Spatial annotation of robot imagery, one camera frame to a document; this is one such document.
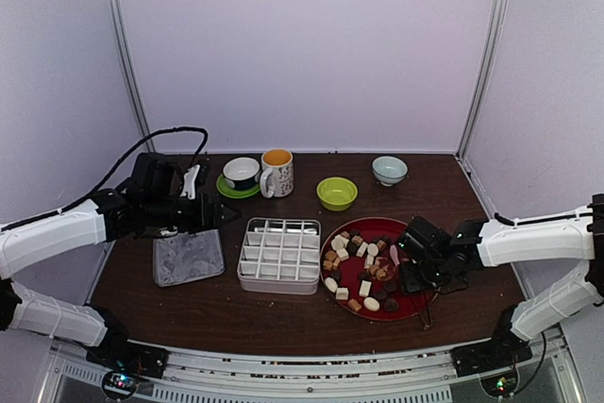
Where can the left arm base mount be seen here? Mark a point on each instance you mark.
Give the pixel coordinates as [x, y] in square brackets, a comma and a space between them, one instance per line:
[129, 370]

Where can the green saucer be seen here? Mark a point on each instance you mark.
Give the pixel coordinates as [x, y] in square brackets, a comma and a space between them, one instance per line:
[236, 190]

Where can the tan striped chocolate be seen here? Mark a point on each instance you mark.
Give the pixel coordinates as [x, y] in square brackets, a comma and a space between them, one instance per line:
[354, 305]

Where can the dark heart chocolate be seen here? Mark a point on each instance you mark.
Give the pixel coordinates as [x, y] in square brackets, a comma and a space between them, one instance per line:
[390, 305]

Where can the silver divided tin box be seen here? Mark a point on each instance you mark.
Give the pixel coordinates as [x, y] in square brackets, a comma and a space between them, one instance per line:
[280, 256]

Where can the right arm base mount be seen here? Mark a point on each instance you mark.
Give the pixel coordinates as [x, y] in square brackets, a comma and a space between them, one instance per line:
[496, 366]

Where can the white and navy cup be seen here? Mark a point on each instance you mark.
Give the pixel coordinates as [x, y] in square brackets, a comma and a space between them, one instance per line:
[242, 169]

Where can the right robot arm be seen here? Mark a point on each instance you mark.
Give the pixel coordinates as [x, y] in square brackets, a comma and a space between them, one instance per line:
[436, 258]

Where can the left aluminium frame post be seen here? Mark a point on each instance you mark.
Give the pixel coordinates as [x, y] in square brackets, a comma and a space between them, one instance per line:
[127, 67]

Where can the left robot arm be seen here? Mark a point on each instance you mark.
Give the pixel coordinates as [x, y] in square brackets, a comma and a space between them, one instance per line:
[158, 199]

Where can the patterned mug yellow inside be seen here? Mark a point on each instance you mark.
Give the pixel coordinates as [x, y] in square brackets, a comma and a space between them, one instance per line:
[277, 173]

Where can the lime green bowl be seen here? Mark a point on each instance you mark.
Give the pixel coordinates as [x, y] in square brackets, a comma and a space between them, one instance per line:
[336, 193]

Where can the metal front rail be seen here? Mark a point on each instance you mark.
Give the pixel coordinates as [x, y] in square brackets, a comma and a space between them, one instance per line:
[425, 375]

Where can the aluminium frame post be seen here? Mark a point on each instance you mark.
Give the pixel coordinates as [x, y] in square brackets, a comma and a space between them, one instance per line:
[127, 67]
[487, 62]

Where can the right aluminium frame post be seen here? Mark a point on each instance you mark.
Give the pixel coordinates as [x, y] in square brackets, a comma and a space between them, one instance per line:
[487, 62]

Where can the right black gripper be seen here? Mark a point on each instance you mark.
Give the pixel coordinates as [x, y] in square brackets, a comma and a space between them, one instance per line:
[409, 281]

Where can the round red tray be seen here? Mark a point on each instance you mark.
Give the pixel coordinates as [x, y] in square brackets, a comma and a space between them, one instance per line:
[363, 245]

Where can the bunny tin lid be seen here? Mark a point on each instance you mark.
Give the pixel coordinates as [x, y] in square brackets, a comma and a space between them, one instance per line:
[186, 258]

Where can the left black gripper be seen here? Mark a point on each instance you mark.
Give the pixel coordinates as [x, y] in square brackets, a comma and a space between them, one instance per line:
[214, 220]

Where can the white square chocolate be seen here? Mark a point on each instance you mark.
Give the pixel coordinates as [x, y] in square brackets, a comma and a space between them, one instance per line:
[365, 288]

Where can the pale blue bowl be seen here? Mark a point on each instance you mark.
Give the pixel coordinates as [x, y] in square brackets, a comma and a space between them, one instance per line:
[389, 170]

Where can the pink metal tongs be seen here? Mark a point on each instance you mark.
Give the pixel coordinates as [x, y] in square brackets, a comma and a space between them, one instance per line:
[425, 320]

